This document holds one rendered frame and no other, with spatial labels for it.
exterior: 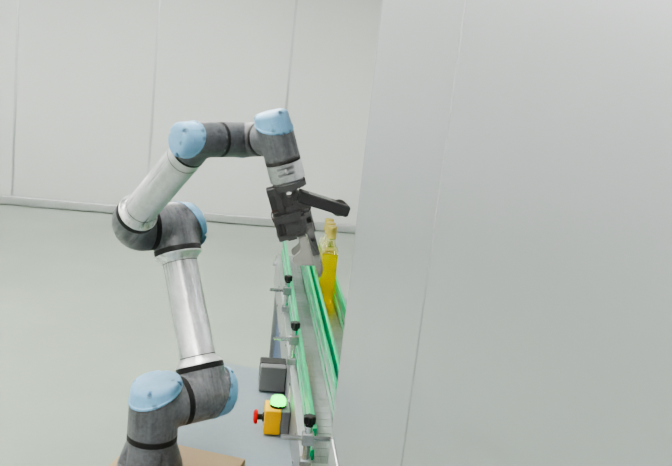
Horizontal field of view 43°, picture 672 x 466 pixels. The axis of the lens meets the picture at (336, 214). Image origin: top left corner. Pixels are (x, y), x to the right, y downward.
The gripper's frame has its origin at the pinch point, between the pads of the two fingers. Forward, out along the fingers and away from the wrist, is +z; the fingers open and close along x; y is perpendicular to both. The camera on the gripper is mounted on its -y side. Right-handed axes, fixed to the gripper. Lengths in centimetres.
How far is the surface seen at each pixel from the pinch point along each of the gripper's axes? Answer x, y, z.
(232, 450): -27, 34, 51
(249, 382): -70, 30, 52
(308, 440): 5.3, 12.2, 36.6
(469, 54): 126, -11, -49
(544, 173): 141, -10, -45
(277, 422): -35, 22, 51
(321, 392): -37, 8, 46
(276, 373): -63, 21, 48
